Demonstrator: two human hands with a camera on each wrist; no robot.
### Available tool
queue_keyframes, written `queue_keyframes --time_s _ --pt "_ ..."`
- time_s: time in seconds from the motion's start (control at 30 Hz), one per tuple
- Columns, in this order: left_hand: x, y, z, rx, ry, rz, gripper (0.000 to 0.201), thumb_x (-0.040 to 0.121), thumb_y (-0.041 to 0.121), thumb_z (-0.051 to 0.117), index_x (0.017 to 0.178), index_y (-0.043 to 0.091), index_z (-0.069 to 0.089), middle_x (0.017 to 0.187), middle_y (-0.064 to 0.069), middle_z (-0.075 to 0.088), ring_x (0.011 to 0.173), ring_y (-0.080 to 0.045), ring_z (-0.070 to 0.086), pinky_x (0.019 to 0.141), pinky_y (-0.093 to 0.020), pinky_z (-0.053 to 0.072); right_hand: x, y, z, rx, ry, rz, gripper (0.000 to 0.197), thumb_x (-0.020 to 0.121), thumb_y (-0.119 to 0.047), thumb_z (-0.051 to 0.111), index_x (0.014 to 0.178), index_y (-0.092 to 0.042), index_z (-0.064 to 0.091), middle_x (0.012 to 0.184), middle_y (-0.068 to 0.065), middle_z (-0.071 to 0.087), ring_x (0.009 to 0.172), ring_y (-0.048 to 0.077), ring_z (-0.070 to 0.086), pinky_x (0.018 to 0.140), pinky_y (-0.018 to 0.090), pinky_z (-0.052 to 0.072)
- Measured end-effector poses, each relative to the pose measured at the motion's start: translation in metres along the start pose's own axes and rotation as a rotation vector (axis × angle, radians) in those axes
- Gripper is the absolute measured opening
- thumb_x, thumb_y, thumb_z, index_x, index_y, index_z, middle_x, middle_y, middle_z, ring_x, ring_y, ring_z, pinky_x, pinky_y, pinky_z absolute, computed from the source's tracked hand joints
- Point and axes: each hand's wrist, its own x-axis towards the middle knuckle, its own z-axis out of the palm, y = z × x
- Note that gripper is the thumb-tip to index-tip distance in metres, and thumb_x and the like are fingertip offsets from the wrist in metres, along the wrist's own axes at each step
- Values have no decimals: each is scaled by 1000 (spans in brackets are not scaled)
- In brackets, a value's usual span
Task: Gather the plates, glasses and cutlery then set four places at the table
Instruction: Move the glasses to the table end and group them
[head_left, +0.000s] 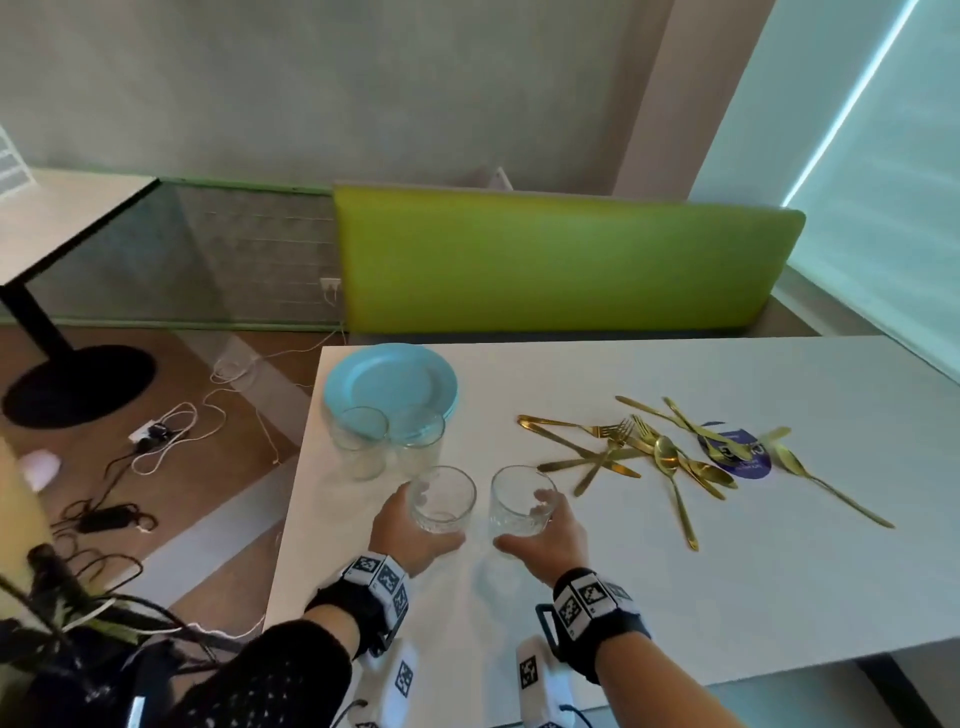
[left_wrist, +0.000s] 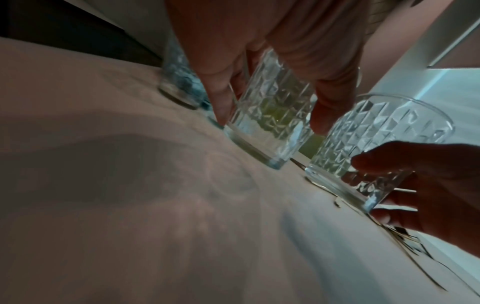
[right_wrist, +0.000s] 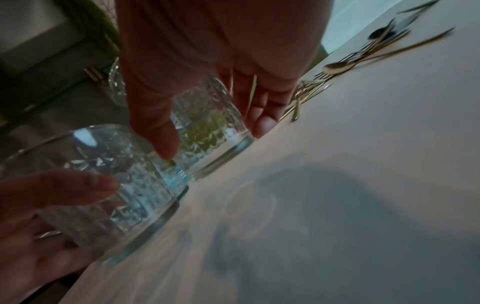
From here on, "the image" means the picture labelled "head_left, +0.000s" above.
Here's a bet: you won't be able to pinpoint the person's left hand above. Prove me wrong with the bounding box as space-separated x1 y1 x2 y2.
367 479 468 580

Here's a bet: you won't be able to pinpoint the person's right hand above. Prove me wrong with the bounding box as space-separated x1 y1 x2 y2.
493 488 592 590

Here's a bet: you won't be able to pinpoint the clear drinking glass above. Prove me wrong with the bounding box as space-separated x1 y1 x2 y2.
395 410 448 481
328 404 391 483
407 464 479 536
488 464 560 541

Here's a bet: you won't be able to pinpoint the pile of gold cutlery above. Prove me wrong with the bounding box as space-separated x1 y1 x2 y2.
614 395 754 460
524 421 644 480

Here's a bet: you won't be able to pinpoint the person's right forearm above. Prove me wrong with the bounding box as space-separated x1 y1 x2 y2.
596 633 751 728

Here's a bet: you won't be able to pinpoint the person's left forearm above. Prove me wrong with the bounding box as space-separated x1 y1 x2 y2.
161 599 361 728

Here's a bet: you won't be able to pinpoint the person's pale yellow clothing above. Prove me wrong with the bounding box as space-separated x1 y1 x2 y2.
0 434 55 624

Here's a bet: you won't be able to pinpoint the black left wristband with markers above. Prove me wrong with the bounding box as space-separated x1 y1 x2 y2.
303 553 412 661

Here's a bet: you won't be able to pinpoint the black wristband with markers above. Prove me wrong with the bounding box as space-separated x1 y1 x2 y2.
303 553 412 661
536 567 652 685

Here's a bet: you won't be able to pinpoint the black right wristband with markers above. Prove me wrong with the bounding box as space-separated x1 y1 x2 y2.
536 567 652 685

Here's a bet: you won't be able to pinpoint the round purple sticker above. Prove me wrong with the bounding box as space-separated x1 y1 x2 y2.
695 421 775 482

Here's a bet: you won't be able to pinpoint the white power strip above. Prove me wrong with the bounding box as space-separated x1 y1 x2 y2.
127 419 180 453

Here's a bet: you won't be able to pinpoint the black power adapter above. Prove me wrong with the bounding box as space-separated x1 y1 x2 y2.
77 504 145 535

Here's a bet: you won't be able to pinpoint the green padded bench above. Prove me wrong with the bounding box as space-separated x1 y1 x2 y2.
332 183 808 346

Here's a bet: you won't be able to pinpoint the green framed mesh partition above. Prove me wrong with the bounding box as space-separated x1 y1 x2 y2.
29 177 348 333

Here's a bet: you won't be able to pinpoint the pink rounded object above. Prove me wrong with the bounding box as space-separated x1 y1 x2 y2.
18 447 61 494

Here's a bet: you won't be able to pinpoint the white window blind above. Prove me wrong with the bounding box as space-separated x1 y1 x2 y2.
779 0 960 376

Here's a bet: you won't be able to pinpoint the white slatted rack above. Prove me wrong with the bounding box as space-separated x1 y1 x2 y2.
0 123 37 198

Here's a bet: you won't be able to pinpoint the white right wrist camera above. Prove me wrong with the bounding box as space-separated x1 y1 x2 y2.
515 635 579 728

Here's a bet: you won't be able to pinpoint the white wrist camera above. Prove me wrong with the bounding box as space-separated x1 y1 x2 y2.
515 635 579 728
352 637 420 728

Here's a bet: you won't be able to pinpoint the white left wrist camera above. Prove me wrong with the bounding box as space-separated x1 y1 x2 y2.
352 637 420 728

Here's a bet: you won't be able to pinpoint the white floor cable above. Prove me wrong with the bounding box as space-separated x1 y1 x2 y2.
131 288 348 481

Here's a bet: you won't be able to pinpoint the black floor cable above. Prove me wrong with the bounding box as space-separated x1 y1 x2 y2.
50 442 160 594

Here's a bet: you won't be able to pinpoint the black body-worn cables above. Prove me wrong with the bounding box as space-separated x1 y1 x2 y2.
0 543 253 728

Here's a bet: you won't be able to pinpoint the white table black pedestal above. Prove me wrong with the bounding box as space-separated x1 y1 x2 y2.
0 168 161 430

